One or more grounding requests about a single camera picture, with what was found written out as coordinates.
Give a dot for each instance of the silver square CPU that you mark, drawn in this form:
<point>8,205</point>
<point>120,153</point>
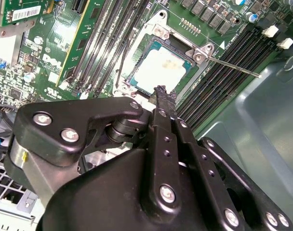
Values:
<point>161,67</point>

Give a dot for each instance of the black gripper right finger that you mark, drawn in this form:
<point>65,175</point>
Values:
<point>202,163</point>

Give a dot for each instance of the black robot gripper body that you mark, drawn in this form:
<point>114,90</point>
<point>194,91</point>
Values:
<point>100,197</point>

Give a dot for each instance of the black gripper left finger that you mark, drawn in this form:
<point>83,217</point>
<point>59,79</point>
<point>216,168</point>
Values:
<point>64,115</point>

